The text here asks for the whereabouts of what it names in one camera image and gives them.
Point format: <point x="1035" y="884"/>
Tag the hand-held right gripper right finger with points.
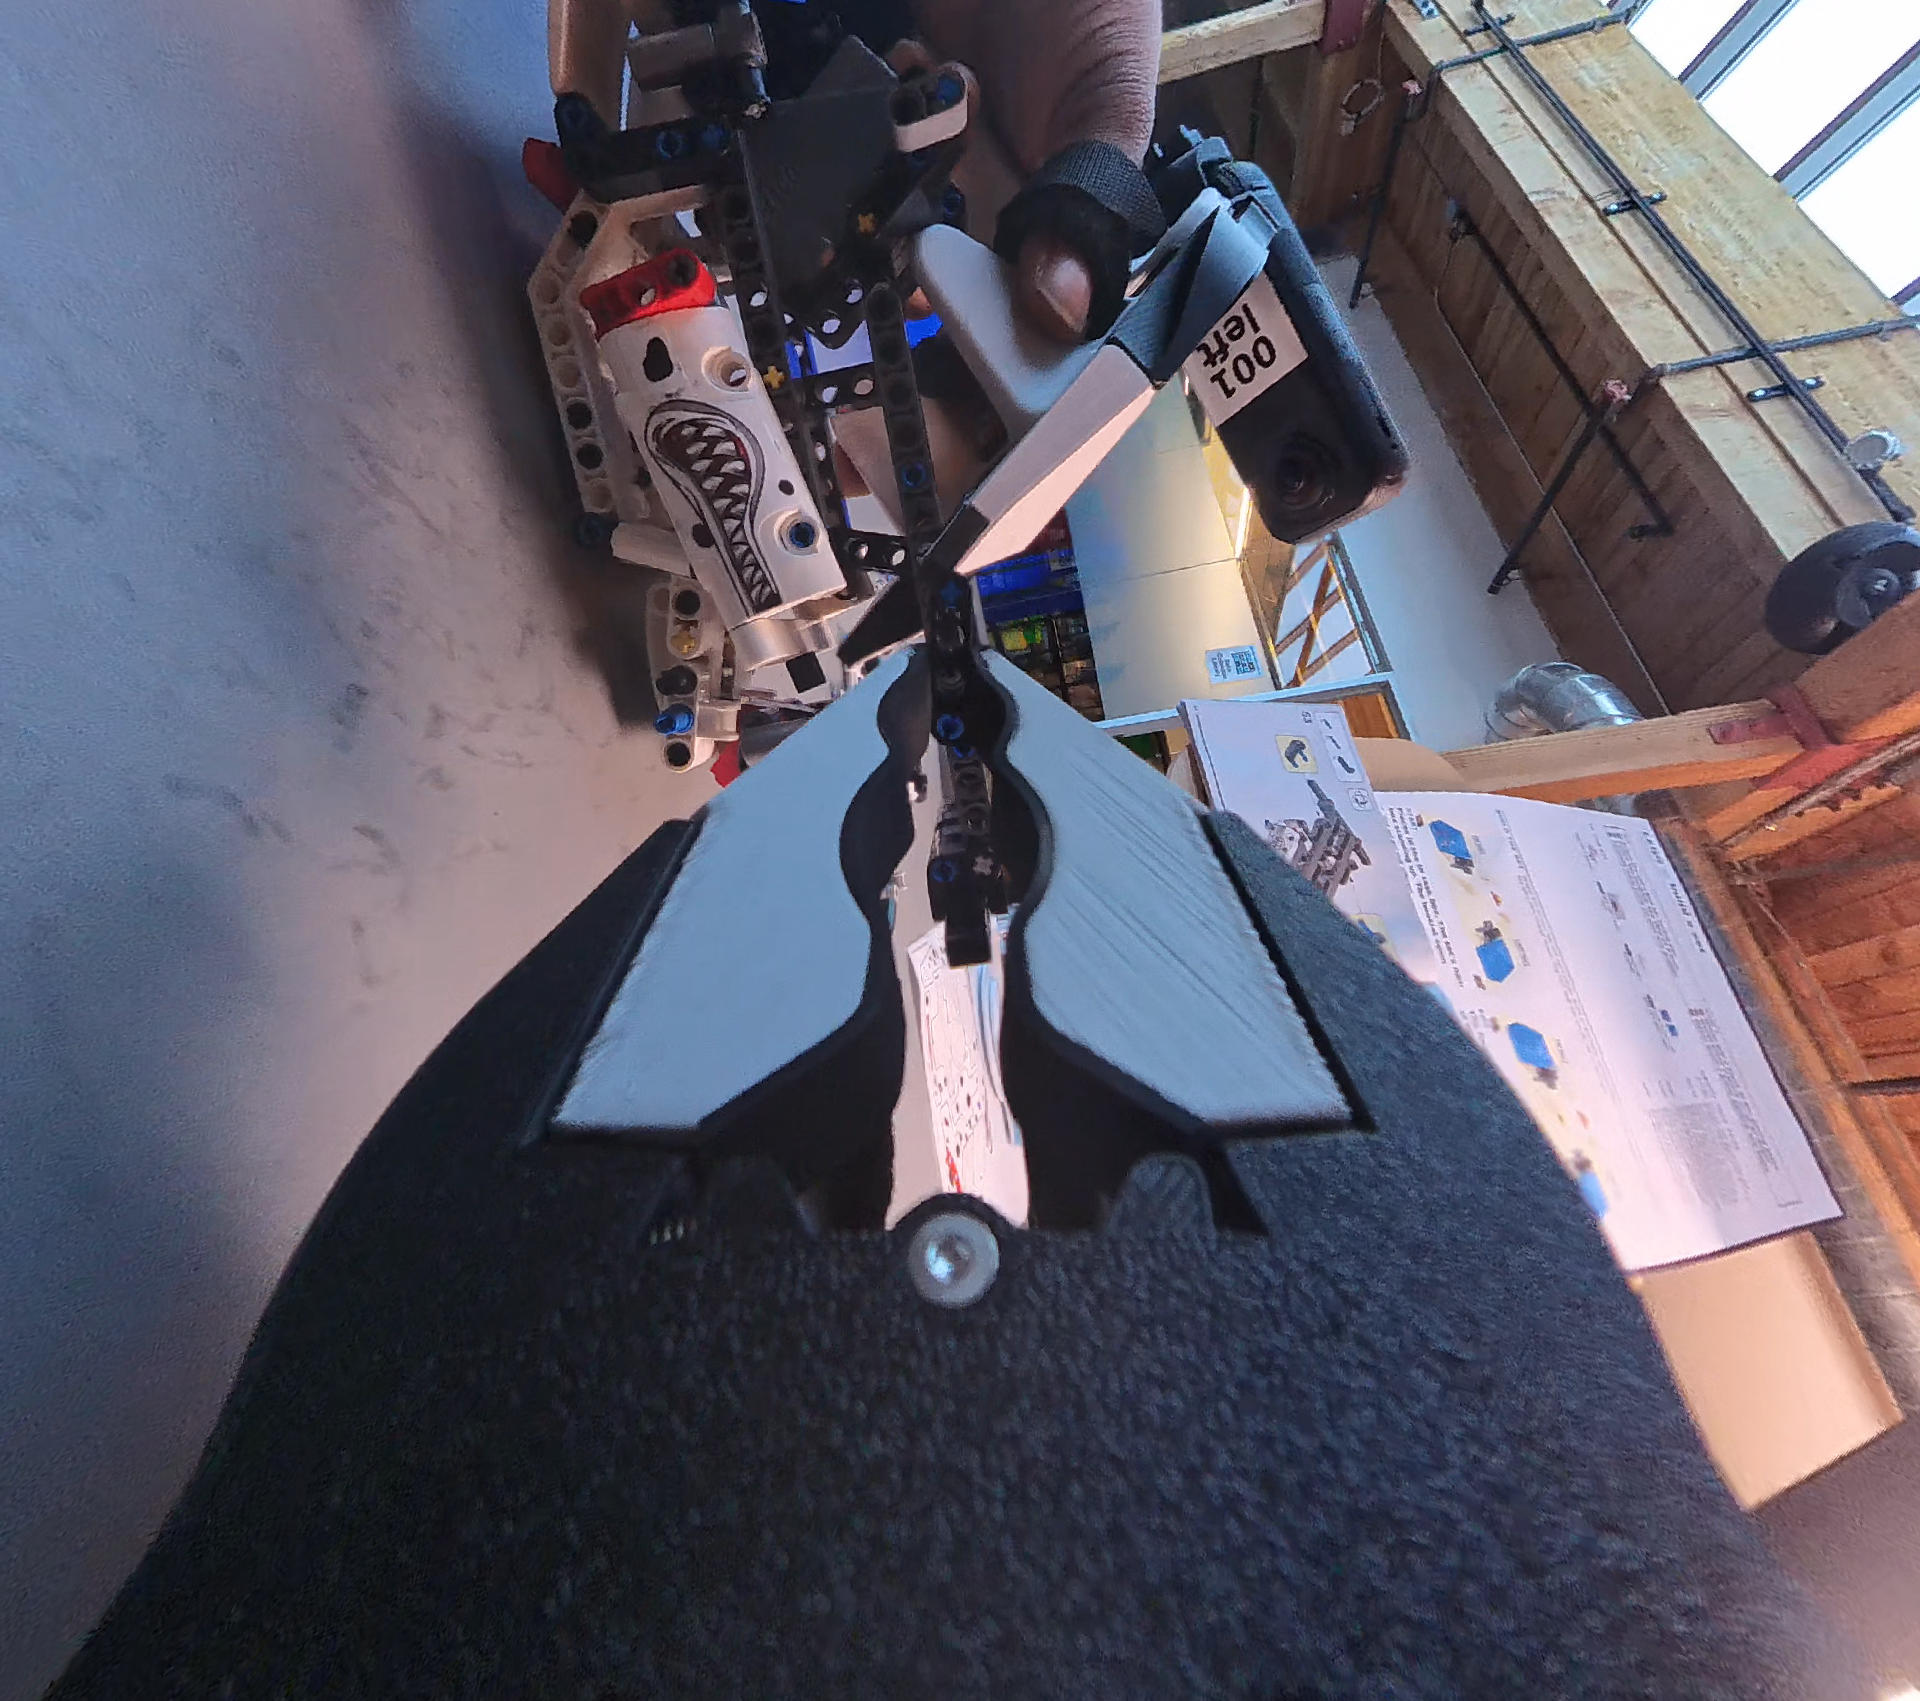
<point x="1184" y="969"/>

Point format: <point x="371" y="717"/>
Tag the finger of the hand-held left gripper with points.
<point x="1035" y="472"/>

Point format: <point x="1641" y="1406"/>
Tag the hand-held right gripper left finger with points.
<point x="737" y="983"/>

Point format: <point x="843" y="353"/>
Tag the black building beam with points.
<point x="967" y="803"/>

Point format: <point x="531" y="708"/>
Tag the toy vehicle chassis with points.
<point x="719" y="425"/>

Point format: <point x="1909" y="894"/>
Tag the grey desk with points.
<point x="242" y="532"/>

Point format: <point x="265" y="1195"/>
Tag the person's left hand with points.
<point x="1052" y="22"/>

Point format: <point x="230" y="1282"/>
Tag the white sticker sheet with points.
<point x="961" y="1101"/>

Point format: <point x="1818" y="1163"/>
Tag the open instruction book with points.
<point x="1499" y="952"/>

